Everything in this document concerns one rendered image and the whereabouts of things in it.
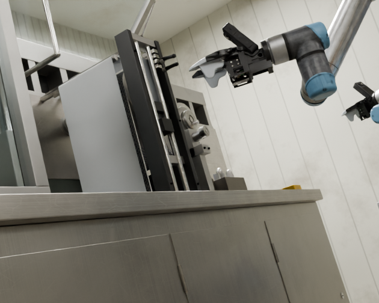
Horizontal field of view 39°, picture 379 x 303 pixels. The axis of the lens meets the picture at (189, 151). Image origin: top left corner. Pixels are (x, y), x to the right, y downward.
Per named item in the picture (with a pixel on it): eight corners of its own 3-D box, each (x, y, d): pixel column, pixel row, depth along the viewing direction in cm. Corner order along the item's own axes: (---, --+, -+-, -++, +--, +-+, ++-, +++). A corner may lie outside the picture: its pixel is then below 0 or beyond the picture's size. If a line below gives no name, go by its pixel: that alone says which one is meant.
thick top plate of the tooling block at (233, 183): (229, 192, 193) (224, 176, 195) (144, 223, 212) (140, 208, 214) (248, 192, 207) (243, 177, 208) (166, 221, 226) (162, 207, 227)
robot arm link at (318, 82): (336, 98, 142) (323, 61, 145) (340, 86, 132) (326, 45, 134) (308, 107, 143) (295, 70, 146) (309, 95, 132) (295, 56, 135)
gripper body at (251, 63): (227, 77, 136) (273, 62, 135) (219, 48, 139) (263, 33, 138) (231, 89, 144) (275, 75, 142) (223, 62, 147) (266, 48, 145)
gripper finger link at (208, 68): (192, 80, 137) (227, 71, 137) (186, 61, 139) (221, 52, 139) (193, 86, 140) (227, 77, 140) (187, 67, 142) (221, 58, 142)
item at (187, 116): (196, 115, 196) (198, 131, 192) (192, 116, 197) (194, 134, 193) (184, 106, 191) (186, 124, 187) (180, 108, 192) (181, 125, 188)
